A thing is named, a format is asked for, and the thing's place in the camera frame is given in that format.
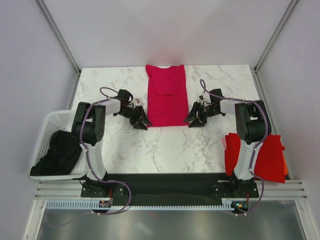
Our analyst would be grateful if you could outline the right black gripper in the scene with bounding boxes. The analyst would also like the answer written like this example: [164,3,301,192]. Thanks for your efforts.
[183,101,220,129]

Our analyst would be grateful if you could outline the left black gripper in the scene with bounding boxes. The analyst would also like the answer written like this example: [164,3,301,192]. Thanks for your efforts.
[117,105,152,131]

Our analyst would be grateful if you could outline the magenta t shirt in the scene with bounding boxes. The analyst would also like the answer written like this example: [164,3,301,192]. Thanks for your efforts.
[145,64,189,127]

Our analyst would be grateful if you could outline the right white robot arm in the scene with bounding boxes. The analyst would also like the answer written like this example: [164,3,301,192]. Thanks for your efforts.
[184,88,272,197]

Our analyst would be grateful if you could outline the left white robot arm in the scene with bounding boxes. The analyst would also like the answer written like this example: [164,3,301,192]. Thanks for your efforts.
[71,89,152,197]

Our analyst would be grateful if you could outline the white plastic basket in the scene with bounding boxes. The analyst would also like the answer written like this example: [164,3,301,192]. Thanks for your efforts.
[29,109,88,181]

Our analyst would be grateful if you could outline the black t shirt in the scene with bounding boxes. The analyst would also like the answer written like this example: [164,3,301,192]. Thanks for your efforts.
[30,130,82,177]

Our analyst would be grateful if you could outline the folded red t shirt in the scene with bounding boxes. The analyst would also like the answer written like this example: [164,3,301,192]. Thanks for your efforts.
[222,133,286,184]

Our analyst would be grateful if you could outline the folded orange t shirt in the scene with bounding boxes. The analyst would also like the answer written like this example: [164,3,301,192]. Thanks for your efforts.
[283,159,289,176]

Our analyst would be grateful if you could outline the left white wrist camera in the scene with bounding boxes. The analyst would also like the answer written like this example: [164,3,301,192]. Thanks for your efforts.
[132,98,141,106]

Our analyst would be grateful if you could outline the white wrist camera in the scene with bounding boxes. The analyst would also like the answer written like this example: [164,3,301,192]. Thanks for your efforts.
[198,95,206,104]
[132,98,141,106]

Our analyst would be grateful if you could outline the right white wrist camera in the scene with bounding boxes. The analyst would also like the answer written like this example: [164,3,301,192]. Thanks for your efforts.
[198,95,206,104]

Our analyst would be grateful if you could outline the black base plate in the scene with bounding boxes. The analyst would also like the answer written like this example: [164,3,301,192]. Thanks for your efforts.
[81,173,259,205]

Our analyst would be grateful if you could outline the grey slotted cable duct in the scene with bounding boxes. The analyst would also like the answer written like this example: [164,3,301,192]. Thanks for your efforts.
[45,199,234,211]

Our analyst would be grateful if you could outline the aluminium rail frame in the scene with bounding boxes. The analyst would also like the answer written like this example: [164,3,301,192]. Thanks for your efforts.
[23,173,315,240]

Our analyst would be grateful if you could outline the right aluminium corner post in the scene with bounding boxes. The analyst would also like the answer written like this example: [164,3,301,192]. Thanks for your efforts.
[252,0,300,74]

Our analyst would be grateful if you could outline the aluminium corner post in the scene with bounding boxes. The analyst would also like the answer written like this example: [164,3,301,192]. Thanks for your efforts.
[252,0,300,74]
[34,0,81,77]

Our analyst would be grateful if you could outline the left aluminium corner post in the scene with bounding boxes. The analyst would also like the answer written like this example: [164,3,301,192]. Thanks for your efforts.
[34,0,81,77]

